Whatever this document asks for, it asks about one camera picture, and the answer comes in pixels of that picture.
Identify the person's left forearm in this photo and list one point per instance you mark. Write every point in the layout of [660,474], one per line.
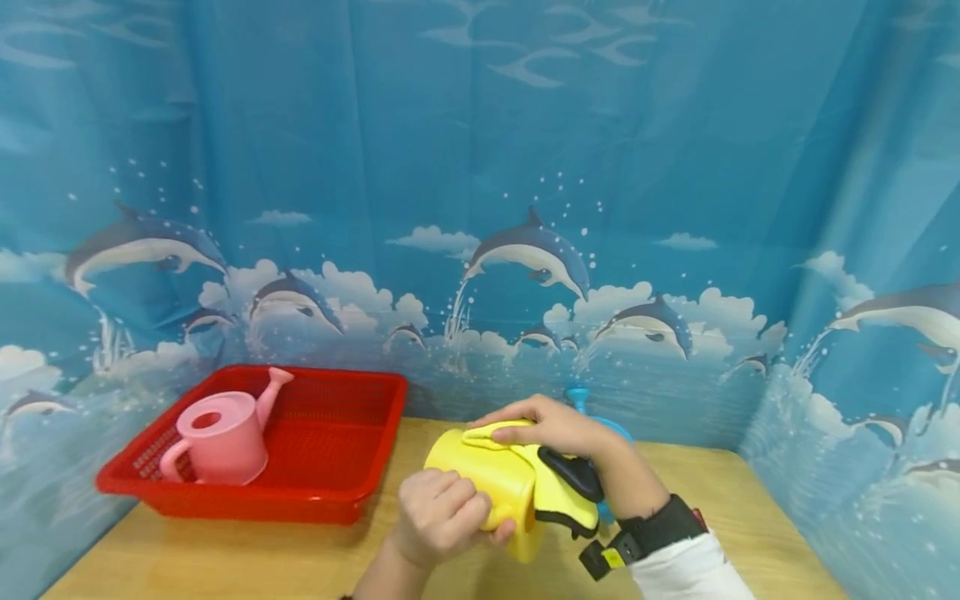
[391,575]

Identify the blue watering can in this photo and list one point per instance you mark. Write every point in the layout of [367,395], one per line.
[578,399]

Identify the person's left fingers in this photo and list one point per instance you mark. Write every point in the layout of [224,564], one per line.
[466,510]

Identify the person's right hand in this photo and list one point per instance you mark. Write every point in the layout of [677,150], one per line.
[566,429]

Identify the pink watering can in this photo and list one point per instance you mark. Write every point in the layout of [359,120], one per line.
[229,450]

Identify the red plastic basket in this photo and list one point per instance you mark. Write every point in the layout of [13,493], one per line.
[322,442]

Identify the yellow watering can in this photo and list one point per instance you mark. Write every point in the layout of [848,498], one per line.
[487,468]

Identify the person's right fingers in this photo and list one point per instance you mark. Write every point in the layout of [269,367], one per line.
[514,410]

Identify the person's left hand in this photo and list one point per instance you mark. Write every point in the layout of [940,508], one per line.
[431,521]

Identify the person's right thumb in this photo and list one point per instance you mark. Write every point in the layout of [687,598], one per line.
[517,434]

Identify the yellow cloth with black edge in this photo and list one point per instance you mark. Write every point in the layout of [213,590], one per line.
[559,492]

